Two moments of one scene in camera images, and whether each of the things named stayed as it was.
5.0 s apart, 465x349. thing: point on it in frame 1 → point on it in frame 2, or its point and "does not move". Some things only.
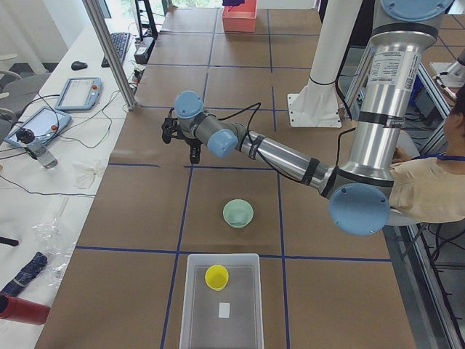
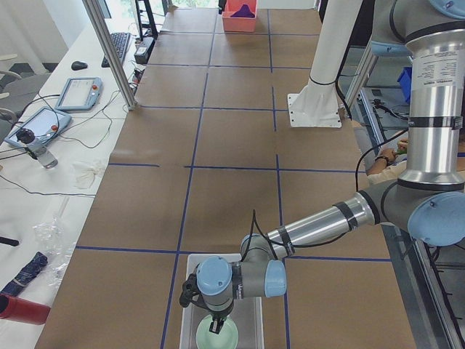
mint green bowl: (238, 213) → (227, 337)
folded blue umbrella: (25, 275) does not move
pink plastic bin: (240, 18) does not move
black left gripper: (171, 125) → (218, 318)
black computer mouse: (78, 65) does not move
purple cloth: (232, 3) → (244, 11)
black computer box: (144, 51) does not move
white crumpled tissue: (86, 174) does not move
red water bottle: (22, 310) does not move
